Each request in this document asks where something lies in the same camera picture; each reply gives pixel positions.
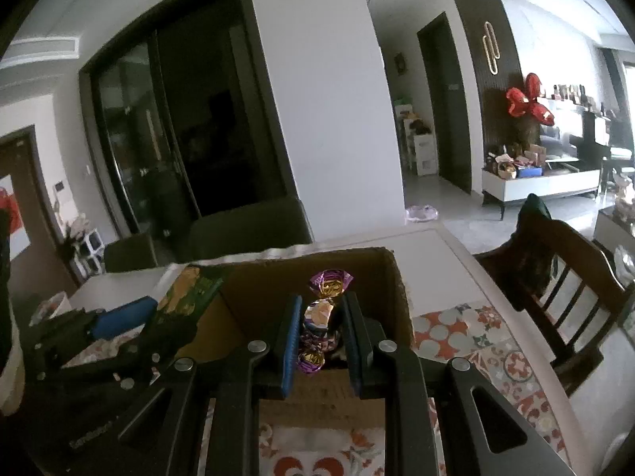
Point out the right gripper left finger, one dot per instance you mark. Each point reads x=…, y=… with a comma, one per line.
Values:
x=281, y=360

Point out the brown cardboard box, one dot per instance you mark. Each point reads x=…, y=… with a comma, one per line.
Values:
x=250, y=305

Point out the white tv cabinet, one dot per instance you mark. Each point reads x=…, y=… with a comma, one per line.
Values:
x=504, y=192

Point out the dark wooden chair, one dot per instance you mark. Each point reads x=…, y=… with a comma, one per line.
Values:
x=565, y=283

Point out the green cracker snack packet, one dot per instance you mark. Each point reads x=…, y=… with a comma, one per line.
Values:
x=191, y=293

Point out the patterned table runner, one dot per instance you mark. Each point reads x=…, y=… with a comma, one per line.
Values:
x=206, y=412

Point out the red ribbon bow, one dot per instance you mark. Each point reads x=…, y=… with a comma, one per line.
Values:
x=524, y=102

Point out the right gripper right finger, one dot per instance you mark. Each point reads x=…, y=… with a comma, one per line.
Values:
x=361, y=336

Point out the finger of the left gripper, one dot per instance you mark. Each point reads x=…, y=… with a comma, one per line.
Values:
x=141, y=360
x=110, y=324

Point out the dark upholstered chair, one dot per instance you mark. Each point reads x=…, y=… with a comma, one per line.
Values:
x=277, y=223

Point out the purple candy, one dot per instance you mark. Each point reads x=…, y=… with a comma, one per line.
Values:
x=319, y=332

